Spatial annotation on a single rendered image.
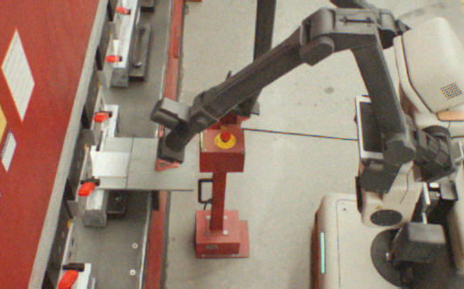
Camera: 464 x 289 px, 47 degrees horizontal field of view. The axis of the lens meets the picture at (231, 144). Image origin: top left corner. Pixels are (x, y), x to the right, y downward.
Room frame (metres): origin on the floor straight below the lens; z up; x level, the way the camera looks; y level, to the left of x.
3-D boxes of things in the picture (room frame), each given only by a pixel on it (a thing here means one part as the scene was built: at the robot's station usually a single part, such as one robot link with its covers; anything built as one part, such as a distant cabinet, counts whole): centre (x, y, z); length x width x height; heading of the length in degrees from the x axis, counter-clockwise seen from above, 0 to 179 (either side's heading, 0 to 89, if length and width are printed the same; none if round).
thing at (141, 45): (1.50, 0.36, 0.89); 0.30 x 0.05 x 0.03; 4
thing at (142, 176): (0.91, 0.23, 1.00); 0.26 x 0.18 x 0.01; 94
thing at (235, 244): (1.24, 0.01, 0.06); 0.25 x 0.20 x 0.12; 96
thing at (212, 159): (1.24, 0.04, 0.75); 0.20 x 0.16 x 0.18; 6
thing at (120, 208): (0.94, 0.32, 0.89); 0.30 x 0.05 x 0.03; 4
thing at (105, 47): (1.07, 0.39, 1.26); 0.15 x 0.09 x 0.17; 4
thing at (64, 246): (0.47, 0.35, 1.26); 0.15 x 0.09 x 0.17; 4
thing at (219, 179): (1.24, 0.04, 0.39); 0.05 x 0.05 x 0.54; 6
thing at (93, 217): (0.95, 0.38, 0.92); 0.39 x 0.06 x 0.10; 4
